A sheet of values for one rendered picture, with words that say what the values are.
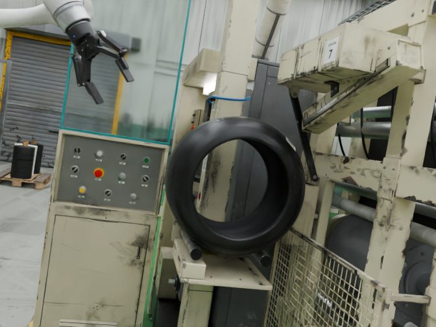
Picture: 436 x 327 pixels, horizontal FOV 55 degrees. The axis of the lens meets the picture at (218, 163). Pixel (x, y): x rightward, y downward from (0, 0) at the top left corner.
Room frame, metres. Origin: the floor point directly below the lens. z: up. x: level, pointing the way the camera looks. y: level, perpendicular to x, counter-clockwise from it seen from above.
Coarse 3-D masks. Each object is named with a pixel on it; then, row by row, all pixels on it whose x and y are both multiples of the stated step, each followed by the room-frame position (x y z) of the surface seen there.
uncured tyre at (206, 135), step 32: (224, 128) 1.57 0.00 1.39; (256, 128) 1.60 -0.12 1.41; (192, 160) 1.55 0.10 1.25; (288, 160) 1.62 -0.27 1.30; (192, 192) 1.55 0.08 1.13; (288, 192) 1.65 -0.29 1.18; (192, 224) 1.56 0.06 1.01; (224, 224) 1.85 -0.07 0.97; (256, 224) 1.87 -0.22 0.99; (288, 224) 1.64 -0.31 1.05
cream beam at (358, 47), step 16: (336, 32) 1.43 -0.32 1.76; (352, 32) 1.38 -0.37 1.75; (368, 32) 1.39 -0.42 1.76; (384, 32) 1.40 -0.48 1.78; (304, 48) 1.68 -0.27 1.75; (320, 48) 1.53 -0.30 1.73; (352, 48) 1.38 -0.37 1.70; (368, 48) 1.39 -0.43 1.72; (384, 48) 1.40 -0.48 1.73; (288, 64) 1.84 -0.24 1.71; (304, 64) 1.66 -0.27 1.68; (320, 64) 1.52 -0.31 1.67; (336, 64) 1.39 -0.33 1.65; (352, 64) 1.39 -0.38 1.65; (368, 64) 1.40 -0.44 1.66; (288, 80) 1.82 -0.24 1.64; (304, 80) 1.74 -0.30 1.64; (320, 80) 1.69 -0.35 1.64; (336, 80) 1.62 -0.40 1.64
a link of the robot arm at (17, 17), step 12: (84, 0) 1.32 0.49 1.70; (0, 12) 1.30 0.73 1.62; (12, 12) 1.32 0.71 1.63; (24, 12) 1.34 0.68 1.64; (36, 12) 1.35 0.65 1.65; (48, 12) 1.34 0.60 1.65; (0, 24) 1.30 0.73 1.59; (12, 24) 1.32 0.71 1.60; (24, 24) 1.35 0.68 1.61; (36, 24) 1.37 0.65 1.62
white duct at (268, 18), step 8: (272, 0) 2.34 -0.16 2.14; (280, 0) 2.31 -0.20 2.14; (288, 0) 2.32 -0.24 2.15; (272, 8) 2.35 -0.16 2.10; (280, 8) 2.34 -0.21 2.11; (264, 16) 2.42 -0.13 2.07; (272, 16) 2.38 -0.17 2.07; (280, 16) 2.38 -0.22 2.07; (264, 24) 2.43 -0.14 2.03; (272, 24) 2.40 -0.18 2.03; (280, 24) 2.42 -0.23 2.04; (264, 32) 2.45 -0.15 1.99; (256, 40) 2.51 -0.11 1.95; (264, 40) 2.47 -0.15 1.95; (272, 40) 2.47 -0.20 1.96; (256, 48) 2.52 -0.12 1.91; (264, 48) 2.50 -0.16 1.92; (272, 48) 2.53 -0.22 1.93
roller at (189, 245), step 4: (184, 236) 1.77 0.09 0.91; (184, 240) 1.74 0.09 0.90; (188, 240) 1.68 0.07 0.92; (188, 244) 1.64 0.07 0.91; (192, 244) 1.62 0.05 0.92; (196, 244) 1.62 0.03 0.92; (188, 248) 1.61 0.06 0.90; (192, 248) 1.57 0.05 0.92; (196, 248) 1.55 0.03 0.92; (192, 252) 1.55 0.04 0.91; (196, 252) 1.55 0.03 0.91; (200, 252) 1.55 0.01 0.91; (192, 256) 1.55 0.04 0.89; (196, 256) 1.55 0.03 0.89; (200, 256) 1.55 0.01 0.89
